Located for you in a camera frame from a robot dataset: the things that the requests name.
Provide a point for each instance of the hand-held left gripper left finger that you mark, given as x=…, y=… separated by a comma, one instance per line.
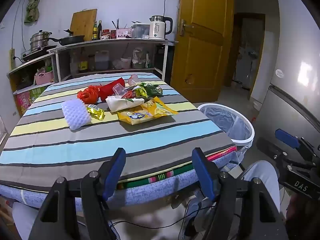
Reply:
x=115, y=173

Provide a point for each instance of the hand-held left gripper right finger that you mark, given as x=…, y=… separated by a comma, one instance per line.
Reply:
x=203, y=173

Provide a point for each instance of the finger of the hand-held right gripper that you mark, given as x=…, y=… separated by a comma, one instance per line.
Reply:
x=287, y=138
x=268, y=146

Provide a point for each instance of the white trash bin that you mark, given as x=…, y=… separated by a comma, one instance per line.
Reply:
x=250, y=132

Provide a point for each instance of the yellow snack bag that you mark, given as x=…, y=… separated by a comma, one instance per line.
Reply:
x=135, y=117

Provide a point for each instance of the gold foil wrapper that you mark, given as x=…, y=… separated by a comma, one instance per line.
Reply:
x=96, y=111

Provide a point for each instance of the white foam sheet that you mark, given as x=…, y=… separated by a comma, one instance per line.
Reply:
x=75, y=113

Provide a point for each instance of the orange-yellow snack bag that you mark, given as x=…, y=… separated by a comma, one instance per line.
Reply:
x=161, y=107

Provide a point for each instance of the red plastic bag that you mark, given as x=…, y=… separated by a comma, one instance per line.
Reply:
x=87, y=95

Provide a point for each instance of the colourful woven mat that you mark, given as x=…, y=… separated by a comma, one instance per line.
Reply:
x=180, y=171

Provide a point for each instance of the person's leg in jeans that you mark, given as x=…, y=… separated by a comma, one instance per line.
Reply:
x=261, y=177

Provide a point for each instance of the striped blanket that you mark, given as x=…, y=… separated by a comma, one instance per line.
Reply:
x=100, y=140

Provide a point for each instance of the silver refrigerator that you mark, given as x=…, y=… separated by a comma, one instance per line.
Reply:
x=295, y=92

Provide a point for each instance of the beige snack packet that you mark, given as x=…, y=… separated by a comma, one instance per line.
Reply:
x=120, y=103

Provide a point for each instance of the red noodle packet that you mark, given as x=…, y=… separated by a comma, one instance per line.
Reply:
x=108, y=87

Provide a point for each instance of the green snack packet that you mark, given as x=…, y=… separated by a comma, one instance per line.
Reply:
x=150, y=90

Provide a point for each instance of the white plastic tub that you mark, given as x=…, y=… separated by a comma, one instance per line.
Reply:
x=126, y=63

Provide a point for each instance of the plastic oil jug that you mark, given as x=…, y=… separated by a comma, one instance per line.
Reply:
x=102, y=61

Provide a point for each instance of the yellow wooden door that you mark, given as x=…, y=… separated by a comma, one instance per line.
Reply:
x=200, y=55

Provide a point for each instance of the soy sauce bottle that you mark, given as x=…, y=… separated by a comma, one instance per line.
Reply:
x=83, y=63

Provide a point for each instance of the printed cardboard carton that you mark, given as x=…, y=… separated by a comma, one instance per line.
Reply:
x=27, y=98

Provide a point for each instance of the white plastic bag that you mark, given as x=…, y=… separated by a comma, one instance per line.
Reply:
x=138, y=57

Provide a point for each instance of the pink plastic basket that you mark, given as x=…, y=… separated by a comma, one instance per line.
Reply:
x=43, y=78

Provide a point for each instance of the low wooden shelf unit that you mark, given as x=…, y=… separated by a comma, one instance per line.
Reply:
x=30, y=63

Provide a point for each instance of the red sauce jar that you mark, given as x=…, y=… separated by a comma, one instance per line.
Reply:
x=113, y=34
x=105, y=34

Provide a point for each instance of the black frying pan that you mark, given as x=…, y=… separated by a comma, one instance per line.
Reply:
x=72, y=39

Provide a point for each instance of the pink utensil holder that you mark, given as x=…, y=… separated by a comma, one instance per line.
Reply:
x=124, y=33

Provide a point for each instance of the dark oil bottle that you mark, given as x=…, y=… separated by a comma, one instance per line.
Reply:
x=100, y=31
x=95, y=31

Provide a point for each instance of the induction cooker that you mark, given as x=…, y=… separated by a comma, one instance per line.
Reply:
x=37, y=52

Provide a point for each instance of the clear storage box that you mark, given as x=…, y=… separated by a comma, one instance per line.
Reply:
x=140, y=31

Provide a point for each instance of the chopsticks bundle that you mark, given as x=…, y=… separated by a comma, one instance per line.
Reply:
x=116, y=24

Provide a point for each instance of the white electric kettle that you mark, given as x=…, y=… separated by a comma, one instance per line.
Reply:
x=157, y=28

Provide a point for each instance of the wooden cutting board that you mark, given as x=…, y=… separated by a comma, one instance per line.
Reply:
x=83, y=23

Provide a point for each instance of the yellow power strip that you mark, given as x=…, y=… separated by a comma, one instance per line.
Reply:
x=12, y=60

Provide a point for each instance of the steel steamer pot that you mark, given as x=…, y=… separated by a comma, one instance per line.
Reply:
x=40, y=40

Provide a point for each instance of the green hanging cloth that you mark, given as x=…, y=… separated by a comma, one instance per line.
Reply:
x=32, y=7

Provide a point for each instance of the white frame shelf unit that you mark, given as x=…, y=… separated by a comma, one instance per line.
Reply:
x=112, y=42

